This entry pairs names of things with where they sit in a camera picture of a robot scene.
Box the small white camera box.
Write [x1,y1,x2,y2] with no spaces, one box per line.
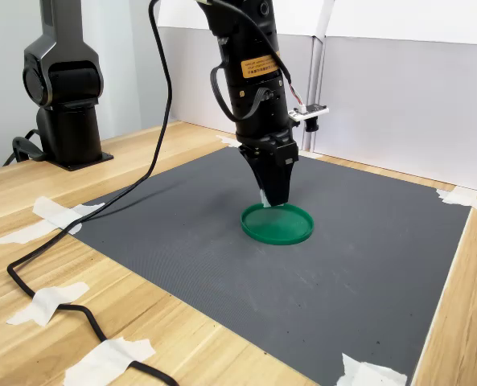
[287,103,330,133]

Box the round green lid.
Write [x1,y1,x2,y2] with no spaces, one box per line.
[240,202,315,245]

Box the dark grey mat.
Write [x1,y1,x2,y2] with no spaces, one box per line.
[59,145,473,386]

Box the white partition panel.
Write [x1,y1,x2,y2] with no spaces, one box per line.
[157,0,328,152]
[310,0,477,195]

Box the long black camera cable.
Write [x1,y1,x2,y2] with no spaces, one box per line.
[6,0,308,386]

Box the small white plastic terminal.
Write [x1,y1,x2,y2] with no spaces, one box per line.
[257,187,284,209]

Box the black ribbon cable loop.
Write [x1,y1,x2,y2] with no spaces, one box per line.
[209,65,273,123]

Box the black base power cable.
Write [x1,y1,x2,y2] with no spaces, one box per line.
[2,128,47,167]

